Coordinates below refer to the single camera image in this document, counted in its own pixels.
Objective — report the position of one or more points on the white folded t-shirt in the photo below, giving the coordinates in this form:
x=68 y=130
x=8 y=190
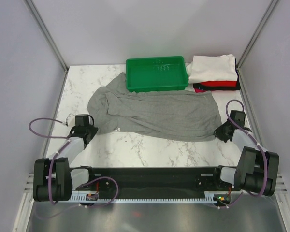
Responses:
x=207 y=68

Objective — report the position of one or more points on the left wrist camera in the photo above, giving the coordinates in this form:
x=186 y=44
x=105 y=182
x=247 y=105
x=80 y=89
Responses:
x=70 y=120

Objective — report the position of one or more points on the left aluminium frame post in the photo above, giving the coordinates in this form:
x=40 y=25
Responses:
x=44 y=30

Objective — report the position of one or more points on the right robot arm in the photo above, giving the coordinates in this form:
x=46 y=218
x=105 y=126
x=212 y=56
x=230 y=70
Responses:
x=257 y=167

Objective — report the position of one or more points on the green plastic tray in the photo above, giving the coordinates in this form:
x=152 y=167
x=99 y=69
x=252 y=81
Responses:
x=156 y=74

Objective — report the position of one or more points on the aluminium frame post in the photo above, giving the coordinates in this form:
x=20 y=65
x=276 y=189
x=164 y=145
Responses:
x=257 y=32
x=44 y=30

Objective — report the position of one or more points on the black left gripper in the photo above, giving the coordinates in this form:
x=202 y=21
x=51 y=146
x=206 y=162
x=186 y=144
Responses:
x=94 y=130

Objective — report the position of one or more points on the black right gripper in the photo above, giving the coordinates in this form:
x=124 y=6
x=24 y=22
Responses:
x=218 y=133

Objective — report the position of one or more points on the white slotted cable duct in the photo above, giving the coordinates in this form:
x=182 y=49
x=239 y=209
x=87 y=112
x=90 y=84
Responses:
x=79 y=197

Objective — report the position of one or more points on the red folded t-shirt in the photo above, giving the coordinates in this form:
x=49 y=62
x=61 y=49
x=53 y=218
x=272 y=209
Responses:
x=219 y=83

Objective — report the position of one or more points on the grey t-shirt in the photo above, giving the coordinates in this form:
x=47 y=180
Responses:
x=179 y=115

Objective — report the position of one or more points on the black folded t-shirt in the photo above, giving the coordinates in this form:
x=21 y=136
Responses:
x=198 y=85

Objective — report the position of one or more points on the pink folded t-shirt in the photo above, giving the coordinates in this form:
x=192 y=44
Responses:
x=197 y=90

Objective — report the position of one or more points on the right aluminium frame post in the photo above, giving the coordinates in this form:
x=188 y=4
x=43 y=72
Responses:
x=257 y=32

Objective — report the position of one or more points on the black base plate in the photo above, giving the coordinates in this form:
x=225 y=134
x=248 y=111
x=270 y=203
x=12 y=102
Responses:
x=141 y=183

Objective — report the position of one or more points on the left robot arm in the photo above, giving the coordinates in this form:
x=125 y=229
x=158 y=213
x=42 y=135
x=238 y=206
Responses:
x=52 y=180

